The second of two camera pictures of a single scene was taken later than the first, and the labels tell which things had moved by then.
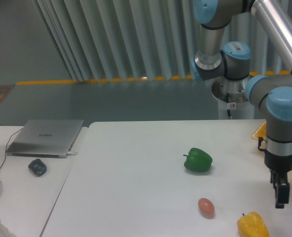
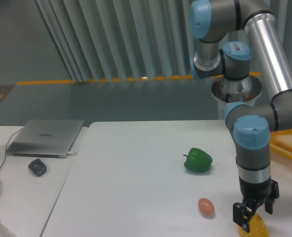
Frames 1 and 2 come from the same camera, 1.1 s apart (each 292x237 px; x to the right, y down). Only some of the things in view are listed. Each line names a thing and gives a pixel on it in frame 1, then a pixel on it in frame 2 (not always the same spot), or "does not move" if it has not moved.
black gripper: (279, 166) → (268, 190)
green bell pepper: (198, 160) does not move
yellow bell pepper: (251, 224) does not move
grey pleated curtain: (146, 40) does not move
